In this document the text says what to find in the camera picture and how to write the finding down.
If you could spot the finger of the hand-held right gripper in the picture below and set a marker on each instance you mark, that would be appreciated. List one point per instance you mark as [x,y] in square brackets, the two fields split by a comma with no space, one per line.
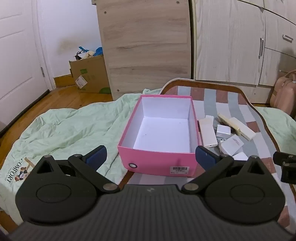
[289,171]

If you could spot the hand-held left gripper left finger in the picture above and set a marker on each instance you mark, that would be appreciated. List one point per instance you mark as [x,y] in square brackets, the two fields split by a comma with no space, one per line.
[96,157]

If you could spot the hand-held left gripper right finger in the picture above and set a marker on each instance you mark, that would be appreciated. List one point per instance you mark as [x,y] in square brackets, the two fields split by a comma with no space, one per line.
[205,157]

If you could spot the small white plug adapter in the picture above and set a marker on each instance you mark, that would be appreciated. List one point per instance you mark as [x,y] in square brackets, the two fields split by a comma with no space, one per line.
[221,141]

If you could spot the white charger with printed text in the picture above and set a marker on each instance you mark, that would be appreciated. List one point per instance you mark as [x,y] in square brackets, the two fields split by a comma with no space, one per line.
[232,144]

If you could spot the plain white charger block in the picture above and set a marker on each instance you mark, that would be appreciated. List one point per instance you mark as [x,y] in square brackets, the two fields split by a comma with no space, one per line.
[240,156]

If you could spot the beige remote with display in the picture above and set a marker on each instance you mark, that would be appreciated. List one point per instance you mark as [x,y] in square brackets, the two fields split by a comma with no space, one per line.
[224,118]

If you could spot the cream remote control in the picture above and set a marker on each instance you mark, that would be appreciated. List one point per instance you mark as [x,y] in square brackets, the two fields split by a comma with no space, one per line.
[242,129]

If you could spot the pink cardboard box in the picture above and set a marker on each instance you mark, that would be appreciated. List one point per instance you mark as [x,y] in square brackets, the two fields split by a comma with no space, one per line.
[161,132]

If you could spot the long white power bank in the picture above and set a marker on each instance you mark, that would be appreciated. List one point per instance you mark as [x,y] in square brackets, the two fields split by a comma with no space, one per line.
[207,134]

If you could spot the grey square charger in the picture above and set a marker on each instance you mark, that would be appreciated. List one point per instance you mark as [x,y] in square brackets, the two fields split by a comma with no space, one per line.
[223,131]

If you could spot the green blanket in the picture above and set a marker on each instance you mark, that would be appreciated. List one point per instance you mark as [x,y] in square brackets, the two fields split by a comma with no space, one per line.
[69,129]

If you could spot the small white power bank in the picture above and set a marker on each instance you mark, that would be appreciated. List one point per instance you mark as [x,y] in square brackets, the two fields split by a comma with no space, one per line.
[209,117]

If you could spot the checkered rug with brown border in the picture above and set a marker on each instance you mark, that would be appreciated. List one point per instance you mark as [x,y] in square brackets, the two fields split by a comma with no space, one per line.
[233,102]

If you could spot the pink bag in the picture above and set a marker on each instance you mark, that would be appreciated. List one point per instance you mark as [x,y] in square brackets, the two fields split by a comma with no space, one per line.
[283,95]

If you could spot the brown cardboard box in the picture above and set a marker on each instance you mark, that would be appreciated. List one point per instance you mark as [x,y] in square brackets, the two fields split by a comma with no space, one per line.
[92,74]

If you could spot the black door draft strip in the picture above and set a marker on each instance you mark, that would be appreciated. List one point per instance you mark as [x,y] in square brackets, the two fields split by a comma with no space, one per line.
[25,107]

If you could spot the blue items in cardboard box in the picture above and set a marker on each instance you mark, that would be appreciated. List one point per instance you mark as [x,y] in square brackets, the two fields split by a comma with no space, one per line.
[99,51]

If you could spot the light wood wardrobe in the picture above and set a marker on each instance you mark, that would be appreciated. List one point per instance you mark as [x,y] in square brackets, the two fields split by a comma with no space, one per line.
[229,46]

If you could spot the tall light wood cabinet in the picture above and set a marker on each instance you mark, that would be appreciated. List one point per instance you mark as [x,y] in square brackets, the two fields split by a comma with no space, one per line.
[143,51]

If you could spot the white door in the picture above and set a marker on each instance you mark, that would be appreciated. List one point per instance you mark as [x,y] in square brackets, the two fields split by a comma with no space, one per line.
[18,58]

